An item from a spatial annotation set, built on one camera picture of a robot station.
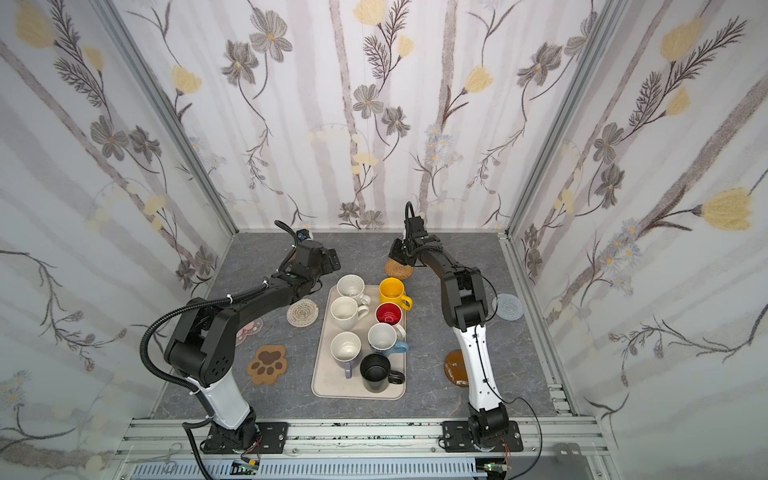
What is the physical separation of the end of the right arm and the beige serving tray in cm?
16

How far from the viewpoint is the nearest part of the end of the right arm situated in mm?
837

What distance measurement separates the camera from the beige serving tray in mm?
812
